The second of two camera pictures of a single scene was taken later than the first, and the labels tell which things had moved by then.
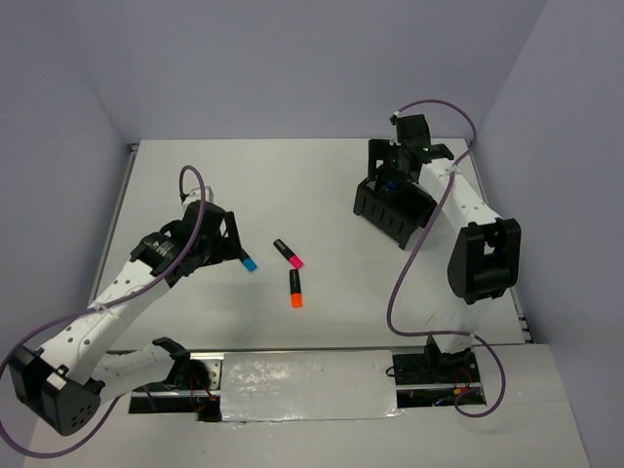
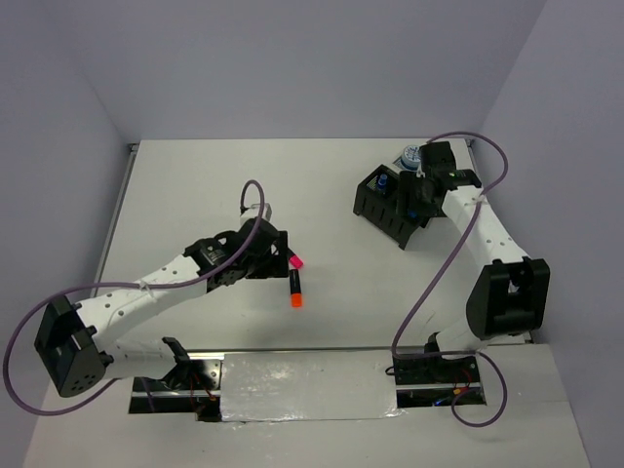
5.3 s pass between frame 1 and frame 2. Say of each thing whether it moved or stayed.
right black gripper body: moved
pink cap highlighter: stayed
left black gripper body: moved
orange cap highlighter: stayed
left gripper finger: moved
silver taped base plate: stayed
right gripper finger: moved
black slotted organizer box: stayed
